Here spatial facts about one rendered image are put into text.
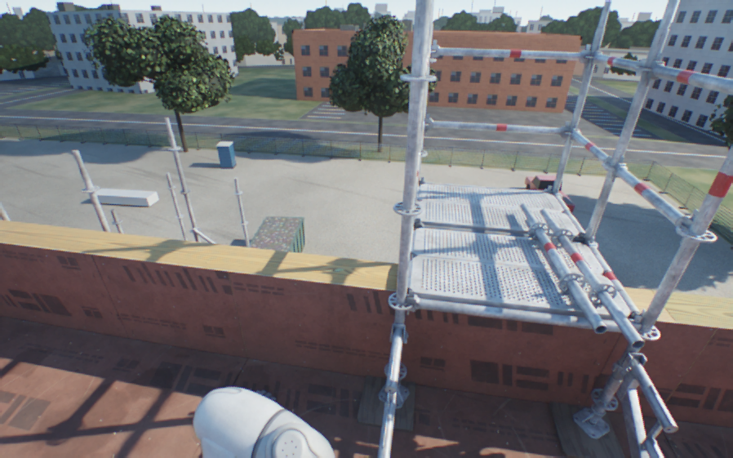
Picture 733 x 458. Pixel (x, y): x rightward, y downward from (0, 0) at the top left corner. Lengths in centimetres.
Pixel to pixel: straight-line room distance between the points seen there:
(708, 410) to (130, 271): 335
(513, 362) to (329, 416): 105
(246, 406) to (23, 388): 231
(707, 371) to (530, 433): 93
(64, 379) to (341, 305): 181
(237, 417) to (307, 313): 128
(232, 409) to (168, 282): 159
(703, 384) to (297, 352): 221
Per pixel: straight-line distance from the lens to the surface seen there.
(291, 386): 238
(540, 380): 236
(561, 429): 242
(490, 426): 231
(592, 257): 239
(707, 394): 271
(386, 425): 171
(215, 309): 237
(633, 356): 211
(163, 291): 249
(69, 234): 299
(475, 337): 206
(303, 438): 81
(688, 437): 279
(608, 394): 230
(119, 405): 265
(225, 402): 92
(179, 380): 261
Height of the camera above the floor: 189
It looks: 30 degrees down
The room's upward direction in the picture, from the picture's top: 1 degrees clockwise
